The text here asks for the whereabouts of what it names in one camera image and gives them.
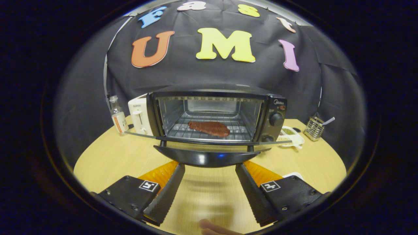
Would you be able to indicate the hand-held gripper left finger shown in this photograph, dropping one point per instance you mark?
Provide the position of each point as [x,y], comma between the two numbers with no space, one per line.
[166,195]

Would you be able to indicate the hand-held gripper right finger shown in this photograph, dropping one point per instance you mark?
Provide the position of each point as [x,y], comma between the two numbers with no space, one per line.
[253,195]

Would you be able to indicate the red raw steak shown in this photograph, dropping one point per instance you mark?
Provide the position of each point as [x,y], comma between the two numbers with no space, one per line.
[210,128]

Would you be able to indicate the black toaster oven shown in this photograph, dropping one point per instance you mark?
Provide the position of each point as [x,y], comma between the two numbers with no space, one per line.
[276,119]

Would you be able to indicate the white toaster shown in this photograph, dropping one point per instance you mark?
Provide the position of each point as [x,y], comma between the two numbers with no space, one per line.
[138,114]

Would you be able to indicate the white rectangular dish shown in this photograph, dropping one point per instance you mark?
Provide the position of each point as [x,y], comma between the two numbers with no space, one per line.
[294,175]

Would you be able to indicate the white divided dish with beans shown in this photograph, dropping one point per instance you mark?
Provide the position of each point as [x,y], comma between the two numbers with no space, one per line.
[292,137]

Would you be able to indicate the clear glass bottle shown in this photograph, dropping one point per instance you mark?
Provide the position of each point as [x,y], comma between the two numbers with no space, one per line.
[118,120]

